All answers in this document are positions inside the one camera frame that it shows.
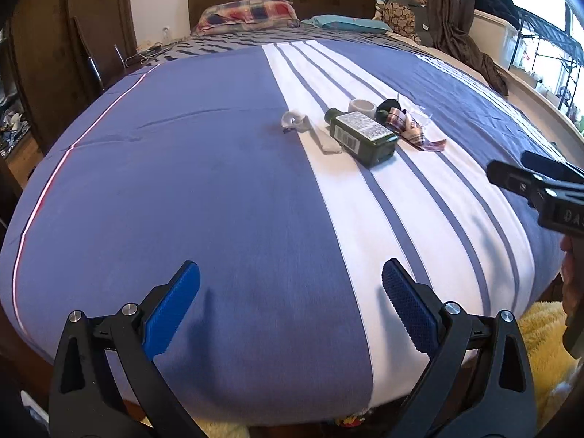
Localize blue white striped bed sheet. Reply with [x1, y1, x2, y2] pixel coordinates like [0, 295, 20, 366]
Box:
[0, 39, 566, 423]

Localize black clothing pile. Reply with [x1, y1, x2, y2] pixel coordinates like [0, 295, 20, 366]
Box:
[474, 0, 522, 29]

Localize black folding rack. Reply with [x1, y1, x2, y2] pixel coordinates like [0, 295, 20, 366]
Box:
[511, 4, 584, 102]

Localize yellow fluffy rug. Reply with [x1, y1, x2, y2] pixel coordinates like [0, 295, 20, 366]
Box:
[196, 301, 581, 438]

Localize plaid cloth strip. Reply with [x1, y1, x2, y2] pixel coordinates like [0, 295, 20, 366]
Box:
[388, 107, 447, 153]

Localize brown curtain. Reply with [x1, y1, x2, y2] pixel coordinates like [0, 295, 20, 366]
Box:
[383, 0, 510, 96]

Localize person's right hand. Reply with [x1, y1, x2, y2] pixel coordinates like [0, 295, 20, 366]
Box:
[560, 234, 584, 319]

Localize white cables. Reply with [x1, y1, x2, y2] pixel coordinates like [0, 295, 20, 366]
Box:
[125, 39, 177, 65]

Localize clear plastic cup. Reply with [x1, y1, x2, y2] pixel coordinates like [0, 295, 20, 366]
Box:
[400, 93, 435, 127]

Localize plaid pillow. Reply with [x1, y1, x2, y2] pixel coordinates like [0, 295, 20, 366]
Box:
[192, 0, 300, 35]

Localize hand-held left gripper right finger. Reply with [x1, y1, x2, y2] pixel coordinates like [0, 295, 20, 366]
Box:
[381, 258, 537, 438]

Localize white storage box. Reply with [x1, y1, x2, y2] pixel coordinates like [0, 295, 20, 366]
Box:
[472, 9, 521, 67]

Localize white tape roll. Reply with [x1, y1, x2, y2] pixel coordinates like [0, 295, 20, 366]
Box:
[349, 99, 377, 120]

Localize dark wooden wardrobe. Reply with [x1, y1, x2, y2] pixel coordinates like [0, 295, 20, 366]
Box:
[0, 0, 138, 156]

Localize dark chair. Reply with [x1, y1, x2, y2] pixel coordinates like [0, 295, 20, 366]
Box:
[70, 16, 138, 97]

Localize grey bag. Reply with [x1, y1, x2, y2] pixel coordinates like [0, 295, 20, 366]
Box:
[411, 2, 435, 47]

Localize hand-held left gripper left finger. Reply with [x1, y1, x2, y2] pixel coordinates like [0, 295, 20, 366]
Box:
[48, 260, 201, 438]

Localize grey zigzag blanket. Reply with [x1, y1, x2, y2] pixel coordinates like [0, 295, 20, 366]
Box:
[162, 26, 425, 63]

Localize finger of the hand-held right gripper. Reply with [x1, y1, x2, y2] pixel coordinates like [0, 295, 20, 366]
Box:
[486, 160, 557, 208]
[521, 150, 584, 184]

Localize teal pillow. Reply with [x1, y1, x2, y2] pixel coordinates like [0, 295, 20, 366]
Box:
[301, 15, 393, 34]

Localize dark green bottle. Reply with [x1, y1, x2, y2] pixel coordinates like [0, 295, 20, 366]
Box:
[325, 108, 400, 168]

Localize shelf plush toys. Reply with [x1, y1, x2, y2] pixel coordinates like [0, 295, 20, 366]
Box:
[0, 108, 32, 155]

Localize brown patterned cushion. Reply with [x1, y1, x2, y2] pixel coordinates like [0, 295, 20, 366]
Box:
[381, 0, 428, 43]

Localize white sock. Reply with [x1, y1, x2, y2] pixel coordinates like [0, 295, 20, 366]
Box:
[280, 110, 344, 155]

